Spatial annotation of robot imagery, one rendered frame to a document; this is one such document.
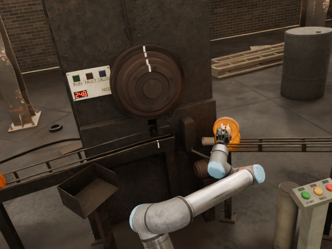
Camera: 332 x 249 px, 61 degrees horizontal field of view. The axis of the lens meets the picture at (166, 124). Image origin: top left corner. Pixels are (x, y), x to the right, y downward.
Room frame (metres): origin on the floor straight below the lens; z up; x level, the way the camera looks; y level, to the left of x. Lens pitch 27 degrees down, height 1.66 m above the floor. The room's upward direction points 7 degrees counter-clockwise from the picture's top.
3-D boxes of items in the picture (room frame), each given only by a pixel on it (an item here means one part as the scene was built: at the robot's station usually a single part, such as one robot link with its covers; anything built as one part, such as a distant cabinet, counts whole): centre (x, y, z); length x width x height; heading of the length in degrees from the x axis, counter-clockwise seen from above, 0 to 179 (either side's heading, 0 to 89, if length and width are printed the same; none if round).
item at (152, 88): (1.58, 0.06, 1.11); 0.28 x 0.06 x 0.28; 102
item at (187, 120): (1.74, -0.15, 0.68); 0.11 x 0.08 x 0.24; 12
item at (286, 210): (1.25, -0.67, 0.26); 0.12 x 0.12 x 0.52
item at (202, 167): (1.61, -0.27, 0.27); 0.22 x 0.13 x 0.53; 102
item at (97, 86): (1.71, 0.43, 1.15); 0.26 x 0.02 x 0.18; 102
